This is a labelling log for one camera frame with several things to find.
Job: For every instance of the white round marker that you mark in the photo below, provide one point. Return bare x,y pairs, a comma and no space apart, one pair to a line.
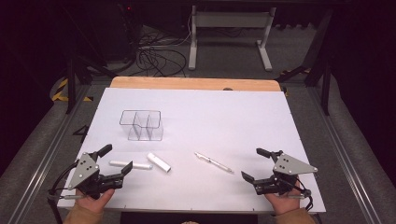
140,165

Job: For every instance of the white metal stand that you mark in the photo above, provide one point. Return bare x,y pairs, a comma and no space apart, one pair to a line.
232,19

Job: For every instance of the aluminium floor rail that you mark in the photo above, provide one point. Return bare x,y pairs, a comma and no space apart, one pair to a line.
46,155
345,155

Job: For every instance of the person's left hand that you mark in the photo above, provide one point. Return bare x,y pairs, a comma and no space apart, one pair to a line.
93,203

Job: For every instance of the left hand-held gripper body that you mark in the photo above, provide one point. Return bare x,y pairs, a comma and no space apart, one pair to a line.
84,169

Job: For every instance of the wooden table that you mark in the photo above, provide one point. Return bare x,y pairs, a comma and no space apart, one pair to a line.
193,83

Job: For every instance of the black equipment box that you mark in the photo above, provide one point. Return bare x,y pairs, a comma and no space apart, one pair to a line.
115,28

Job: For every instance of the black metal stand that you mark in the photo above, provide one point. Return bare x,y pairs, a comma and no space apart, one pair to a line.
325,87
71,84

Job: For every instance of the yellow black hazard tape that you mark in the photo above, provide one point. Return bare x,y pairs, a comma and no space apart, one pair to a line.
60,93

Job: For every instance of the clear plastic organizer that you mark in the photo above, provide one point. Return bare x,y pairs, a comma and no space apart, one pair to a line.
140,134

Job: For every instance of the white board sheet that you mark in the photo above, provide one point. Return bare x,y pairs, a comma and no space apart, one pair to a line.
218,124

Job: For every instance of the slim white pen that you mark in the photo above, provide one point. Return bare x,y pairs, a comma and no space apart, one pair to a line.
214,162

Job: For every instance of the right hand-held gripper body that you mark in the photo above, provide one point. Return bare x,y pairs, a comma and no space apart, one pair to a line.
289,166

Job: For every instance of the person's right hand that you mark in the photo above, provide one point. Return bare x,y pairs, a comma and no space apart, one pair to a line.
285,203

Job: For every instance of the white rectangular tube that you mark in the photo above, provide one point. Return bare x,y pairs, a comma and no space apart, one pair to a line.
158,162

